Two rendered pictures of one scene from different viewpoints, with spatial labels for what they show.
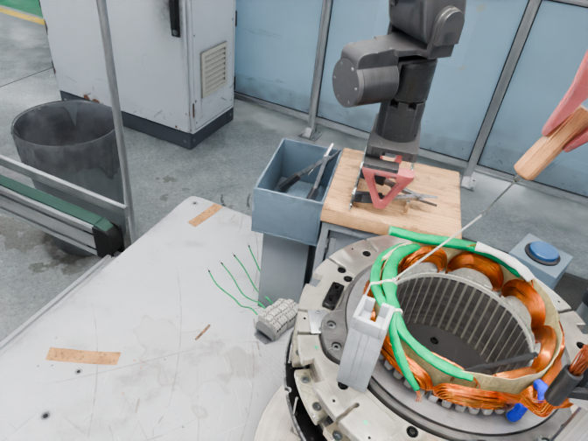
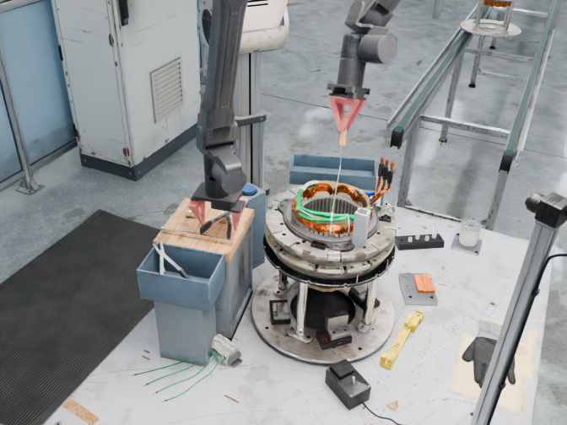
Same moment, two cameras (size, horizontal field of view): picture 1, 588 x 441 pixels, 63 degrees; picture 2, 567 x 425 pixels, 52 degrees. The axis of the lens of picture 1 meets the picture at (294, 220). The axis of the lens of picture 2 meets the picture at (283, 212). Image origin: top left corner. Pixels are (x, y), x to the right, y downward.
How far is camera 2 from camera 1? 116 cm
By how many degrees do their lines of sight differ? 68
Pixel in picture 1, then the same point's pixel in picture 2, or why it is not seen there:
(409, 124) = not seen: hidden behind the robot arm
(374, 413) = (373, 240)
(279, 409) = (296, 348)
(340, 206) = (227, 247)
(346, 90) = (237, 184)
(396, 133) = not seen: hidden behind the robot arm
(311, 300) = (321, 253)
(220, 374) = (267, 384)
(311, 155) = (149, 262)
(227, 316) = (215, 385)
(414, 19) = (227, 136)
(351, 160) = (171, 239)
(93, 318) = not seen: outside the picture
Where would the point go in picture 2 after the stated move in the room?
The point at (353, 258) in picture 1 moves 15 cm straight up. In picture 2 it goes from (288, 239) to (291, 182)
